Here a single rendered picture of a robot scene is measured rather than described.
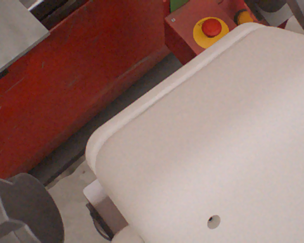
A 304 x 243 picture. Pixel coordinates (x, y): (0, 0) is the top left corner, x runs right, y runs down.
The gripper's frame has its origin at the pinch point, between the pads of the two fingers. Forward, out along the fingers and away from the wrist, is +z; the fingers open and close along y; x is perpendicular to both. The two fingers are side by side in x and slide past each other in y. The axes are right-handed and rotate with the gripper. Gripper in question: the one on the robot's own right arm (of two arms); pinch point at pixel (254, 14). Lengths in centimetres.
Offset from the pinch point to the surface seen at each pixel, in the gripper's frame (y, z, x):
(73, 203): -8, 79, 52
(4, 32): 17.8, -17.4, 43.3
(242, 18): 1.5, 5.5, 0.1
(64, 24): 21.5, 8.4, 31.0
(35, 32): 15.0, -18.1, 39.6
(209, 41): 0.8, 0.4, 10.9
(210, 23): 3.3, -1.9, 9.5
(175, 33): 6.4, 3.4, 14.8
